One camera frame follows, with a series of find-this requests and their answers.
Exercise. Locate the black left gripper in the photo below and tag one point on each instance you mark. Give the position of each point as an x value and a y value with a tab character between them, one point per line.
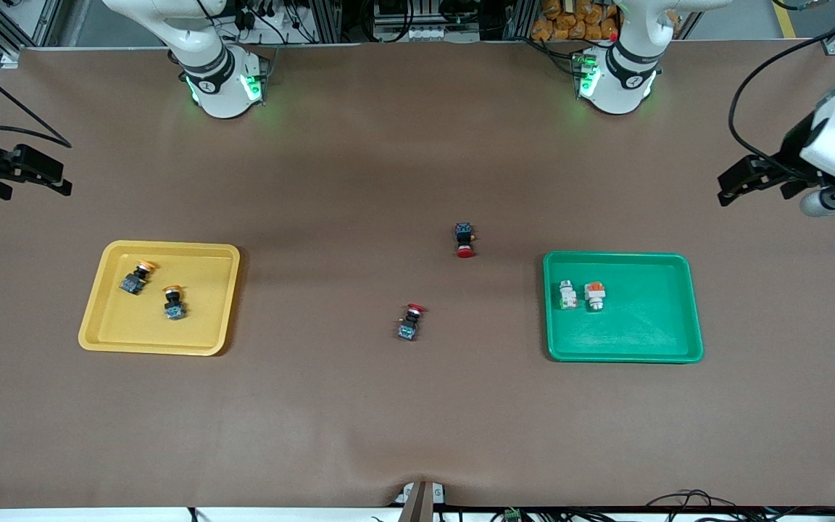
789	154

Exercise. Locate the yellow push button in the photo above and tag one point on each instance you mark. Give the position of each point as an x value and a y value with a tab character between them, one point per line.
135	279
174	304

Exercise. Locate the green button orange white body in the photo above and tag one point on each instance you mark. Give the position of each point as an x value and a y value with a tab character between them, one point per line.
594	295

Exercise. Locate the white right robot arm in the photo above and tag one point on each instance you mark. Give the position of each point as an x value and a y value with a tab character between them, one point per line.
218	94

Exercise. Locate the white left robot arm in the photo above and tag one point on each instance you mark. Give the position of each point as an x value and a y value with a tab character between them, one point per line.
620	90

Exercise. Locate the green plastic tray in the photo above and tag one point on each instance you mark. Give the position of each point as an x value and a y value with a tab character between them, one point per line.
642	319

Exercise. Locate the yellow plastic tray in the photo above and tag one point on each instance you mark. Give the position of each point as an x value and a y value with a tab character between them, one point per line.
193	333

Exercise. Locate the orange snack bags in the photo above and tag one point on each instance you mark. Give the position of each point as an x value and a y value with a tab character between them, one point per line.
570	18

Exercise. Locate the red push button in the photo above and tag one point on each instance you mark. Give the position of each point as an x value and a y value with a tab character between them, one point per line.
464	239
409	324

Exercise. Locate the white power strip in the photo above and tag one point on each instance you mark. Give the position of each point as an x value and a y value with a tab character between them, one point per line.
425	33

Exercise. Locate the small green connector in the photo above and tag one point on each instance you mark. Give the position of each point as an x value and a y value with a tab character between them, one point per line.
512	515

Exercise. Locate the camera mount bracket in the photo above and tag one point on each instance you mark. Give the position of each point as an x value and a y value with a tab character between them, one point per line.
419	500

